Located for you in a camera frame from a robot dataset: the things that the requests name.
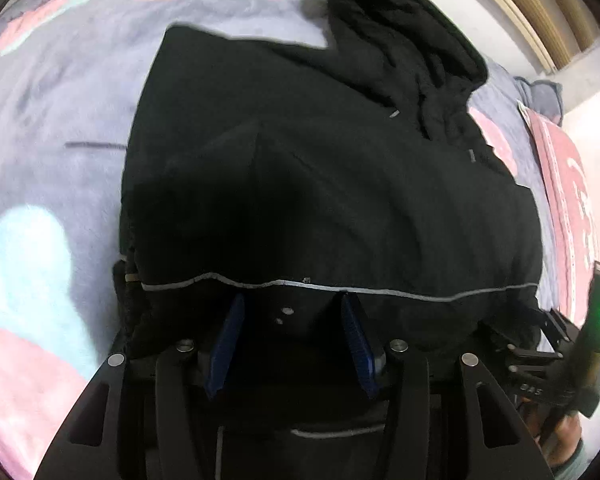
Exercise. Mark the person's right hand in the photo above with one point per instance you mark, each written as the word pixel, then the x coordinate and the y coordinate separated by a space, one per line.
pixel 566 437

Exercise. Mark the wooden bed frame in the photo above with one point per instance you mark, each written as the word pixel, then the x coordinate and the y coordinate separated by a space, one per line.
pixel 545 10

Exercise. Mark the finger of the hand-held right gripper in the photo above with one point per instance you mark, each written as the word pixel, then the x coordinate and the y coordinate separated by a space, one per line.
pixel 542 321

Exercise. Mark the grey floral fleece blanket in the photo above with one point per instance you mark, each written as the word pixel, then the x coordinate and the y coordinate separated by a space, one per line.
pixel 55 110

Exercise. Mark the pink patterned pillow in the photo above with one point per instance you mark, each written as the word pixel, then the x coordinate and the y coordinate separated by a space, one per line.
pixel 570 200

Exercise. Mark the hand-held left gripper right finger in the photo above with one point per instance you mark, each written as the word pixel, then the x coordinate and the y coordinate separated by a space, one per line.
pixel 359 347

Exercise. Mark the black jacket with grey piping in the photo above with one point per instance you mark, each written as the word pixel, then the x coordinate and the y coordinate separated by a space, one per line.
pixel 305 185

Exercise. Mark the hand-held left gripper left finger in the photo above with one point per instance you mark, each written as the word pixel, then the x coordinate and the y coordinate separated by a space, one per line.
pixel 224 350

